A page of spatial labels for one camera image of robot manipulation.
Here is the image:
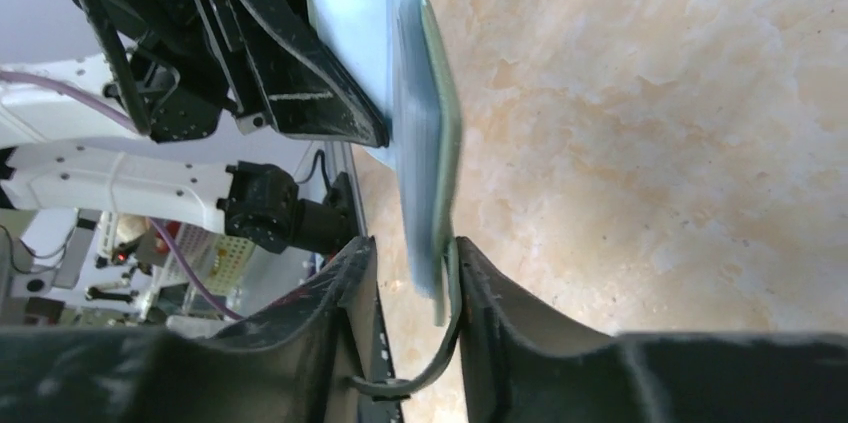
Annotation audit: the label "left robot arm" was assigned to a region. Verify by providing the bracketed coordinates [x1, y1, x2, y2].
[1, 0, 389, 254]

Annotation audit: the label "green card holder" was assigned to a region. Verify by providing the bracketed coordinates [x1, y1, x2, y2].
[307, 0, 462, 401]

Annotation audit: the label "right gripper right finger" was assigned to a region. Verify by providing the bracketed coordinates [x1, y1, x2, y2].
[457, 237, 847, 422]

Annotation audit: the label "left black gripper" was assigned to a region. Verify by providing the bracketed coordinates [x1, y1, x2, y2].
[102, 0, 389, 148]

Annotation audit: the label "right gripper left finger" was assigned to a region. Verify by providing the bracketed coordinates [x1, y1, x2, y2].
[1, 237, 377, 422]

